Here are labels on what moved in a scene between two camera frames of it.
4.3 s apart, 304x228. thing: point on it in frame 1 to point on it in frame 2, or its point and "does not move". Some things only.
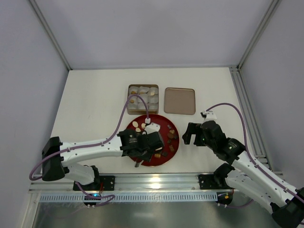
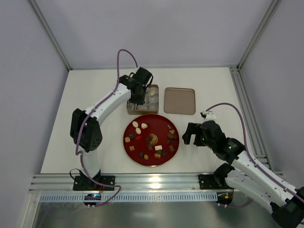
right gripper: (193, 129) does not move
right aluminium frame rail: (260, 154) does not move
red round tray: (169, 131) does not move
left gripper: (144, 155) to (138, 94)
